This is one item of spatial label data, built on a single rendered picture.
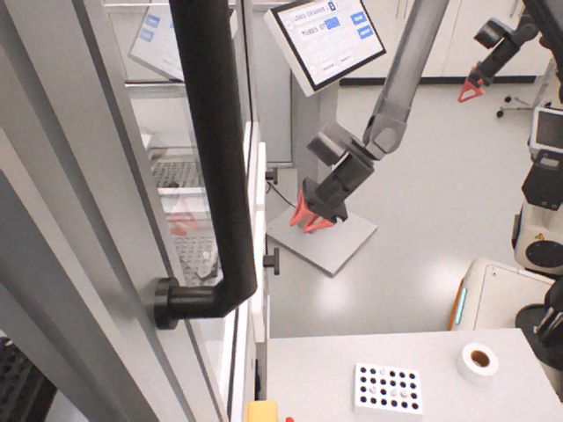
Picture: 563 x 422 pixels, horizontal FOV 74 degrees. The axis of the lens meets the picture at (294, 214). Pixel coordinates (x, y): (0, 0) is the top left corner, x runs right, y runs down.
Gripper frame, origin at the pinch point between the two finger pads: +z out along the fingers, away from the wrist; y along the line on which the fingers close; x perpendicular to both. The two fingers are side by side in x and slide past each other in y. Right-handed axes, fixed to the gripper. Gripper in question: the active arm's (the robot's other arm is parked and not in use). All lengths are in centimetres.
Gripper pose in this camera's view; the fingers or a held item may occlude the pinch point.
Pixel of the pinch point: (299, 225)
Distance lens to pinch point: 79.5
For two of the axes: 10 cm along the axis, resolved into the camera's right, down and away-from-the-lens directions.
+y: -8.0, -4.2, -4.2
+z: -6.0, 6.2, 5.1
